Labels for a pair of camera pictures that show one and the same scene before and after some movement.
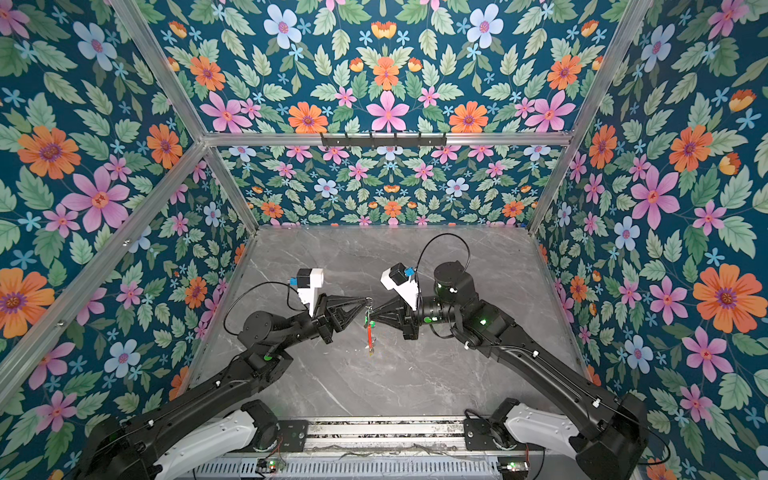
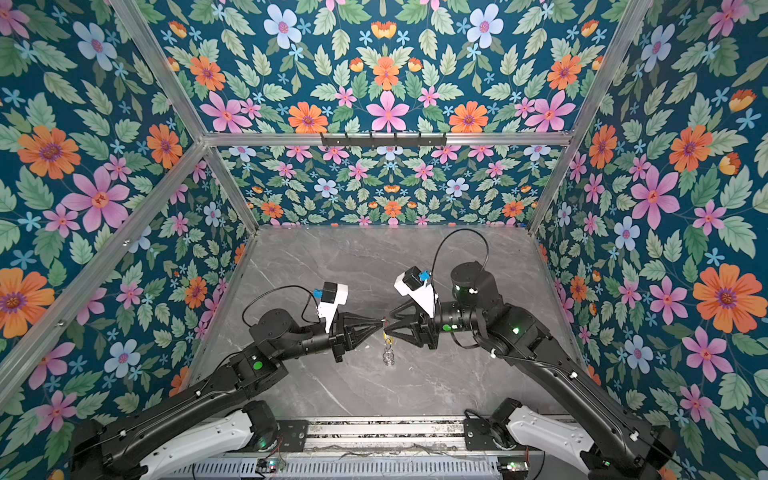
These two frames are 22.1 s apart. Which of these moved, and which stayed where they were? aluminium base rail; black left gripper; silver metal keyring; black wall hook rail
Moved: silver metal keyring; black left gripper
Stayed: black wall hook rail; aluminium base rail
